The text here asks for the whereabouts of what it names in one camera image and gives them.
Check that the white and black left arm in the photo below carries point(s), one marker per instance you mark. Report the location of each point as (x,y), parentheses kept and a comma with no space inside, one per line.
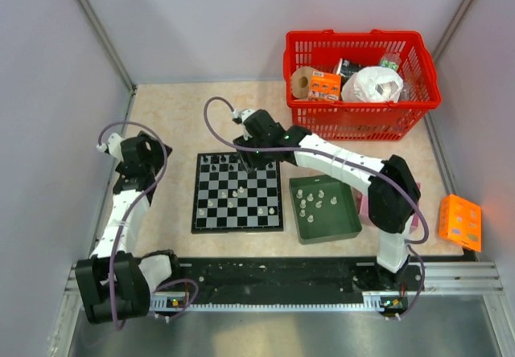
(114,284)

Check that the red plastic shopping basket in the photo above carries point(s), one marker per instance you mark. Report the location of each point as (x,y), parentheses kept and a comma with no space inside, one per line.
(339,120)

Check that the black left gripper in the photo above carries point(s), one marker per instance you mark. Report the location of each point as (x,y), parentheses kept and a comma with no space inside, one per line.
(157,152)

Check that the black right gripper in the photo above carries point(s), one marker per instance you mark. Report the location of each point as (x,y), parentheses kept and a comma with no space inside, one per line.
(249,163)

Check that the dark snack packet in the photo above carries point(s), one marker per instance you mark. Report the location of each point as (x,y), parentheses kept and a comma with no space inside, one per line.
(346,68)

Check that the orange box in basket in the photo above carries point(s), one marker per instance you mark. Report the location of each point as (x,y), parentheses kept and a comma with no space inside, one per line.
(324,86)

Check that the pink plastic box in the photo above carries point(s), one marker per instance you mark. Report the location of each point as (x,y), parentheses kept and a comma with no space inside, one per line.
(363,211)

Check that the white plastic bag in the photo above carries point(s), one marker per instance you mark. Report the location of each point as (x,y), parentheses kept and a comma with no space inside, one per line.
(374,85)

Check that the green plastic tray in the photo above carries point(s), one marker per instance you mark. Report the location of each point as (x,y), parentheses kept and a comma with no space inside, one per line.
(324,209)

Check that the green patterned packet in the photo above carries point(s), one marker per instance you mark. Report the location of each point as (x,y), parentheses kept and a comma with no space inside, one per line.
(390,60)

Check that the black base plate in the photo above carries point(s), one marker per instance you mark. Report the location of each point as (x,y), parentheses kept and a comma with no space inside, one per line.
(291,280)

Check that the orange carton box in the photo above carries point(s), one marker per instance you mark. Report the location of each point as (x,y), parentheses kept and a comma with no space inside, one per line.
(460,221)

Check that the black and grey chessboard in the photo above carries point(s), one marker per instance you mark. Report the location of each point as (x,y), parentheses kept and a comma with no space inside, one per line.
(227,198)

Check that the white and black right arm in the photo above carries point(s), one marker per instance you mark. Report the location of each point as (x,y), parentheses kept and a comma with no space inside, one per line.
(387,184)

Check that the brown tape roll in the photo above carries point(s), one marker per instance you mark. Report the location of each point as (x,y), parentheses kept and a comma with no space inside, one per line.
(300,82)

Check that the aluminium frame rail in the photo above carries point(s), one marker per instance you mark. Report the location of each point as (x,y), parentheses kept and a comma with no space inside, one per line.
(106,44)

